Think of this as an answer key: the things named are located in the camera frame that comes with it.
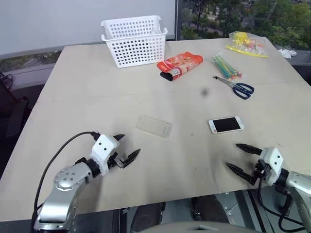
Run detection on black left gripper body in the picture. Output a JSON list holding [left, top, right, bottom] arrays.
[[107, 151, 125, 169]]

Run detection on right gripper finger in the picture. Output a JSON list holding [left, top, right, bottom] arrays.
[[225, 162, 258, 186], [235, 143, 264, 156]]

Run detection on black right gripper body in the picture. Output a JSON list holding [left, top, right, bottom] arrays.
[[253, 160, 268, 183]]

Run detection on clear phone case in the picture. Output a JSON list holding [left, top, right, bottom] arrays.
[[134, 114, 173, 139]]

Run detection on white smartphone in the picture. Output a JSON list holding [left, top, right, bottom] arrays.
[[208, 116, 245, 135]]

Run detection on dark rounded shape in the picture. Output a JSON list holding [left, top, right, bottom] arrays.
[[190, 195, 230, 223]]

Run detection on bag of colourful sticks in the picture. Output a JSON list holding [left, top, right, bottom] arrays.
[[210, 51, 246, 81]]

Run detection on white perforated plastic basket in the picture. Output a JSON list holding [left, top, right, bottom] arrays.
[[101, 15, 169, 69]]

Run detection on orange snack pouch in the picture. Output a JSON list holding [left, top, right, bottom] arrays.
[[156, 51, 204, 83]]

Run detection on white crumpled paper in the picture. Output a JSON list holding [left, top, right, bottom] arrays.
[[277, 48, 297, 59]]

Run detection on zip bag of colourful items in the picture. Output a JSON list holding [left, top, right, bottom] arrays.
[[225, 31, 269, 59]]

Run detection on black chair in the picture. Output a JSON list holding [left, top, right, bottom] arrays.
[[0, 72, 31, 138]]

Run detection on white projector screen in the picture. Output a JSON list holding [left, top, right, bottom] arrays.
[[0, 0, 177, 57]]

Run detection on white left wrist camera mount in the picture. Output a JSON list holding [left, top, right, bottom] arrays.
[[89, 134, 121, 176]]

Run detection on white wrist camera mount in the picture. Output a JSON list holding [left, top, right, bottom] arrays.
[[89, 134, 121, 176], [257, 146, 284, 187]]

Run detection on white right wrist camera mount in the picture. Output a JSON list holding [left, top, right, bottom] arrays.
[[257, 146, 284, 187]]

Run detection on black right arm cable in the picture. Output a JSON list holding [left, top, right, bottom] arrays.
[[257, 179, 305, 233]]

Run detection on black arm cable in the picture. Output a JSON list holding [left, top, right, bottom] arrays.
[[257, 179, 305, 233], [31, 131, 101, 227]]

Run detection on grey metal table frame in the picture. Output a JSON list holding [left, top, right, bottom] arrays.
[[218, 190, 270, 233]]

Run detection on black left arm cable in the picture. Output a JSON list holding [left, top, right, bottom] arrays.
[[31, 131, 101, 227]]

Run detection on blue handled scissors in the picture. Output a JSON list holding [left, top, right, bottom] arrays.
[[212, 75, 255, 100]]

